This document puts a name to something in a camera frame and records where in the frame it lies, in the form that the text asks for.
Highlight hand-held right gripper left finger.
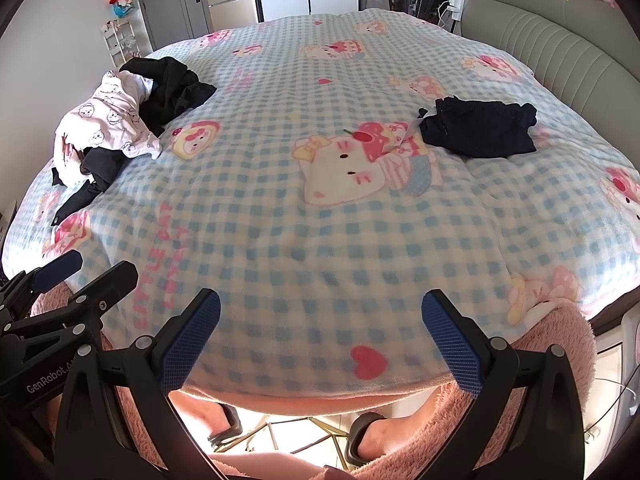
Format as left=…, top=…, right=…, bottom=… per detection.
left=52, top=288, right=221, bottom=480

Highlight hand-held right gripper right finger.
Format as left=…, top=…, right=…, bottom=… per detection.
left=422, top=288, right=586, bottom=480

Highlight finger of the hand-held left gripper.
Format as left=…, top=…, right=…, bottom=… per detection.
left=0, top=250, right=83, bottom=321
left=2, top=260, right=139, bottom=356

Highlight pink printed pajama pants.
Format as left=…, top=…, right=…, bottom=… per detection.
left=54, top=71, right=163, bottom=161

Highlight person's left leg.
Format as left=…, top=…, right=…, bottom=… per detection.
left=172, top=390, right=241, bottom=436

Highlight person's leg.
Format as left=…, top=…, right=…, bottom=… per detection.
left=172, top=390, right=241, bottom=436
left=357, top=400, right=431, bottom=463

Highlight black slipper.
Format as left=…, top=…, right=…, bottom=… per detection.
left=207, top=404, right=244, bottom=453
left=346, top=411, right=388, bottom=467

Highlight person's right leg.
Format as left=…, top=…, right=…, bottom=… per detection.
left=357, top=400, right=431, bottom=463

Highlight black long garment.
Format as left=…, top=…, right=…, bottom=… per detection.
left=51, top=145, right=128, bottom=227

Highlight checked cartoon print blanket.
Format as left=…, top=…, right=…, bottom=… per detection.
left=0, top=7, right=640, bottom=411

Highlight white bedside cabinet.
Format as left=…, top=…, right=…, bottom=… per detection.
left=594, top=305, right=640, bottom=438

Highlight black crumpled garment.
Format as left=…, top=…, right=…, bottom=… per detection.
left=119, top=56, right=218, bottom=137

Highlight folded navy garment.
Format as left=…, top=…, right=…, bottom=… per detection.
left=417, top=95, right=538, bottom=158

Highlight grey door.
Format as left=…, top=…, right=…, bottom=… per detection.
left=132, top=0, right=211, bottom=50

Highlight grey padded headboard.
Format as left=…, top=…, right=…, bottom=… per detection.
left=460, top=0, right=640, bottom=141

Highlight gold metal frame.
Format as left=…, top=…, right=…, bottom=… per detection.
left=247, top=414, right=351, bottom=463

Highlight white wire rack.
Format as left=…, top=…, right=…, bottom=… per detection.
left=102, top=19, right=144, bottom=59

